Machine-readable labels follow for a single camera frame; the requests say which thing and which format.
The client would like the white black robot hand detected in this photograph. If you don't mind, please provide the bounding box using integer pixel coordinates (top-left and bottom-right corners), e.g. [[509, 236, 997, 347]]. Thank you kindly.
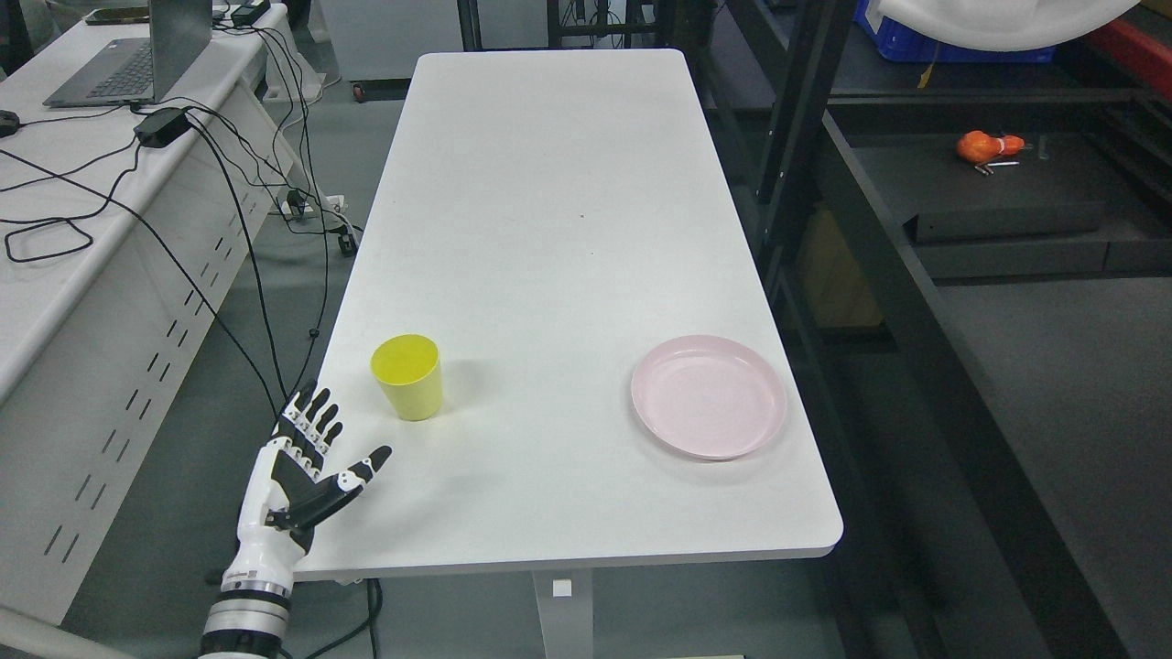
[[222, 381, 391, 596]]

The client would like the yellow plastic cup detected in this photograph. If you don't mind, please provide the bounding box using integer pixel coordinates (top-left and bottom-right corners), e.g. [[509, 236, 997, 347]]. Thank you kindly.
[[370, 334, 443, 421]]

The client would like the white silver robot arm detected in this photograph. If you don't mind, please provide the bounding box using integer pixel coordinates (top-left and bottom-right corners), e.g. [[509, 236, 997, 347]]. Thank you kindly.
[[198, 589, 289, 658]]

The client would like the black metal shelf rack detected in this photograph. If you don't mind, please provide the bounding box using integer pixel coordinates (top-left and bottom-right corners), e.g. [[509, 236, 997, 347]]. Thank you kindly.
[[700, 1, 1168, 658]]

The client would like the orange toy on shelf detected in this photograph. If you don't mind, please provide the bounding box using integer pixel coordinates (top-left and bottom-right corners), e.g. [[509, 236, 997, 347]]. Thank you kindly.
[[955, 130, 1026, 167]]

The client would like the white side desk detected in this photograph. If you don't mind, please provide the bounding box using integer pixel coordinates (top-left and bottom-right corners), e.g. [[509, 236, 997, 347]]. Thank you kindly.
[[1, 5, 300, 625]]

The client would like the white table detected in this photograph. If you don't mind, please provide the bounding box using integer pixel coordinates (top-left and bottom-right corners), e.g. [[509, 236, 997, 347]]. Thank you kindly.
[[297, 49, 844, 658]]

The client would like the black power adapter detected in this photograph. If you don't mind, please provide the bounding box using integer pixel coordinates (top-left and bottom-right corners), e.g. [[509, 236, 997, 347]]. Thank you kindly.
[[134, 107, 191, 149]]

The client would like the pink plastic plate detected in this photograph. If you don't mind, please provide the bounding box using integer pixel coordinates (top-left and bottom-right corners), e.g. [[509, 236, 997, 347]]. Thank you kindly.
[[629, 335, 788, 460]]

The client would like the grey laptop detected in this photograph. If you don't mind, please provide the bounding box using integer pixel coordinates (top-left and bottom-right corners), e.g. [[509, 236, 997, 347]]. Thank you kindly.
[[42, 1, 213, 108]]

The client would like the black computer mouse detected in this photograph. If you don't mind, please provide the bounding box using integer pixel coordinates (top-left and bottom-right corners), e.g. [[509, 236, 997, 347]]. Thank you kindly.
[[0, 110, 22, 140]]

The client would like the black phone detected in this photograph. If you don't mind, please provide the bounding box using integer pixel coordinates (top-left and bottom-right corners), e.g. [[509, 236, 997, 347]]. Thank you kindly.
[[83, 5, 150, 26]]

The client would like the red metal beam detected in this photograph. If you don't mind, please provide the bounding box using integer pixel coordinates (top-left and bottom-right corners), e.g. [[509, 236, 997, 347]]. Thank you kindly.
[[1084, 18, 1171, 101]]

